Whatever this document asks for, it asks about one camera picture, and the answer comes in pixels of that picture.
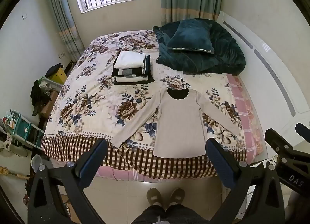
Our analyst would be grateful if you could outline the straw broom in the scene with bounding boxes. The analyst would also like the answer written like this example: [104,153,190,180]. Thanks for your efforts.
[0,166,30,180]

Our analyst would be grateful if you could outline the dark teal plush blanket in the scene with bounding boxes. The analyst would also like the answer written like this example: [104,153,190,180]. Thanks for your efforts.
[152,18,246,74]

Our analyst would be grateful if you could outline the yellow box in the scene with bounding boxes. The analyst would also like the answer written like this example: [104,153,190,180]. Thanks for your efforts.
[49,69,68,85]

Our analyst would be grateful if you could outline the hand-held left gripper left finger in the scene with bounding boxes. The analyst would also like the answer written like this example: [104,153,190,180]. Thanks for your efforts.
[28,138,108,224]

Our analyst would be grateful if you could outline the clear plastic bowl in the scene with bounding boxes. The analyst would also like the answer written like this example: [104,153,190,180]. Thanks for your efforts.
[31,154,49,174]

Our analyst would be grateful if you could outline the cardboard box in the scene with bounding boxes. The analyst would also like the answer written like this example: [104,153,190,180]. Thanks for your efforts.
[40,90,59,118]

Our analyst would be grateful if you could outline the beige long-sleeve shirt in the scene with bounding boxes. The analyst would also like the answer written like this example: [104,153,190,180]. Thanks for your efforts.
[112,88,243,159]

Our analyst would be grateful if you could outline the dark teal pillow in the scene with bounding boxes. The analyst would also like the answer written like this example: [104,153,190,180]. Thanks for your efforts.
[166,19,215,55]

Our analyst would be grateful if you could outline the person's dark trouser legs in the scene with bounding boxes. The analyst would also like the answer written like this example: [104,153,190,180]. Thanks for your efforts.
[133,204,212,224]

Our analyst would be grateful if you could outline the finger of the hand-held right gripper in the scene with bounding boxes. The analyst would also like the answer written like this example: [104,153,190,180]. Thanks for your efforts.
[295,123,310,140]
[264,128,298,160]

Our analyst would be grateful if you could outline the black cloth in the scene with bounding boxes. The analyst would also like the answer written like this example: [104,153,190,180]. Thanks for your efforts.
[45,63,62,78]

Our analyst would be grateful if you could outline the black white striped folded garment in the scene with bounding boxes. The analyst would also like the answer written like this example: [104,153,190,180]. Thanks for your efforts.
[112,68,149,82]

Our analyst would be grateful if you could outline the white headboard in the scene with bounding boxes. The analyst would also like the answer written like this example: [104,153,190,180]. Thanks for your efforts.
[217,11,310,165]

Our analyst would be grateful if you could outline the black bag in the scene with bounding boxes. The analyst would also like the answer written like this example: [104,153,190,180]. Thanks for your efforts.
[30,80,53,116]

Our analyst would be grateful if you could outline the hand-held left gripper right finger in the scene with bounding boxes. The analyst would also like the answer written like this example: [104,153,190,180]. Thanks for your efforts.
[205,138,286,224]

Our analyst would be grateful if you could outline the floral bedsheet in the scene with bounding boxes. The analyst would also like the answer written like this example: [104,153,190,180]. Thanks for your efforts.
[41,30,247,179]

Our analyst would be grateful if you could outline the person's right forearm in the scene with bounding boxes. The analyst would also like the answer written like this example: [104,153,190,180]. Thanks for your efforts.
[288,190,310,224]

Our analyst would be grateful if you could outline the teal shelf cart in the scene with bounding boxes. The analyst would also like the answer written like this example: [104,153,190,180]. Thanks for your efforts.
[2,109,45,150]

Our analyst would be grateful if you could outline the grey slipper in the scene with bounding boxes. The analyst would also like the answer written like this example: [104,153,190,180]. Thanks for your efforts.
[169,188,186,206]
[146,188,165,207]

